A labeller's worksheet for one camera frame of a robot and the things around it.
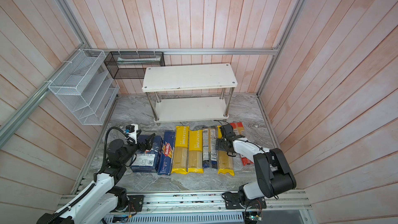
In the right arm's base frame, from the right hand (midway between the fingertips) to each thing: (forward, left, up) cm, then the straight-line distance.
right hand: (225, 145), depth 94 cm
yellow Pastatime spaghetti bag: (-9, +26, +4) cm, 28 cm away
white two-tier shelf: (+48, +25, -3) cm, 54 cm away
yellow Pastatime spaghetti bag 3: (-11, +1, +3) cm, 12 cm away
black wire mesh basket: (+46, +63, +26) cm, 82 cm away
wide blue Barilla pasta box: (-14, +43, +8) cm, 46 cm away
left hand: (-3, +43, +16) cm, 46 cm away
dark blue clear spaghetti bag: (-3, +10, +3) cm, 11 cm away
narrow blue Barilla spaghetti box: (-8, +34, +5) cm, 35 cm away
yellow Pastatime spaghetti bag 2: (-6, +18, +3) cm, 19 cm away
